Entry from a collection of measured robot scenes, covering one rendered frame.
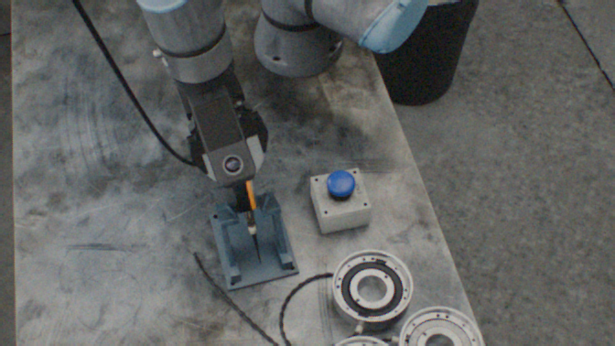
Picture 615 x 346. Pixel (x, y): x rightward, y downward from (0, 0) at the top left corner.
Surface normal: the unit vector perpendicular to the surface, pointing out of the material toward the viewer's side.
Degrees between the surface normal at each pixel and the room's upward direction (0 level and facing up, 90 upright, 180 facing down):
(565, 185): 0
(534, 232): 0
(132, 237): 0
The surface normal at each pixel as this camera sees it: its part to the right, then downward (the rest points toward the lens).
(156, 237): -0.01, -0.54
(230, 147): 0.07, -0.04
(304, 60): 0.14, 0.63
